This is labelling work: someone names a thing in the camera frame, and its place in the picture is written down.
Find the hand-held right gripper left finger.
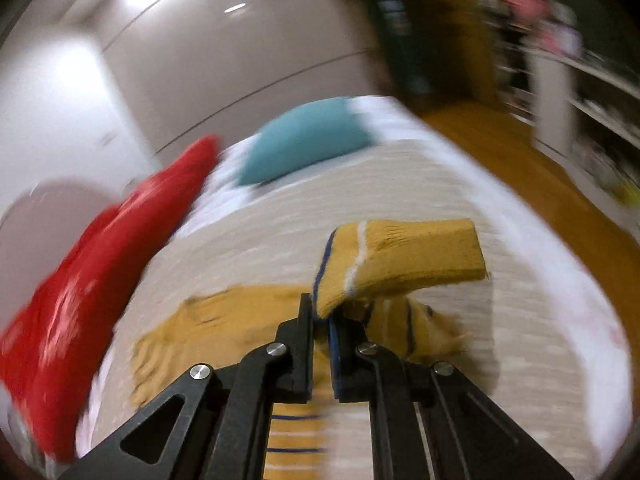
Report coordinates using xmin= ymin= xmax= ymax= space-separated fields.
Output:
xmin=58 ymin=293 xmax=316 ymax=480

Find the red printed pillow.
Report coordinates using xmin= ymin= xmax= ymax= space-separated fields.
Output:
xmin=0 ymin=135 xmax=221 ymax=463

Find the beige textured bed blanket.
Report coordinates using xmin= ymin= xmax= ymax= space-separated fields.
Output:
xmin=75 ymin=137 xmax=546 ymax=480

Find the pink cloth on shelf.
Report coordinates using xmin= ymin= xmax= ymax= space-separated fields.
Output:
xmin=497 ymin=0 xmax=583 ymax=58

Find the teal pillow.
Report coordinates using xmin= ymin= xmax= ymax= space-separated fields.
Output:
xmin=239 ymin=97 xmax=373 ymax=187

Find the mustard yellow striped knit sweater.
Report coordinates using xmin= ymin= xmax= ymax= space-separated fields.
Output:
xmin=131 ymin=218 xmax=490 ymax=480

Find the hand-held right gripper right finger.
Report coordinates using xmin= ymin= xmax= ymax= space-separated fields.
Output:
xmin=327 ymin=308 xmax=576 ymax=480

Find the white shelving unit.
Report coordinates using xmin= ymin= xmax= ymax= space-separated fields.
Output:
xmin=492 ymin=35 xmax=640 ymax=211

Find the bed with beige blanket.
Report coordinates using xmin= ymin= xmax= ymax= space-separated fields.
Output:
xmin=0 ymin=94 xmax=632 ymax=480

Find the mustard yellow curtain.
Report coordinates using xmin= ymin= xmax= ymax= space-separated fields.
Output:
xmin=435 ymin=0 xmax=501 ymax=111

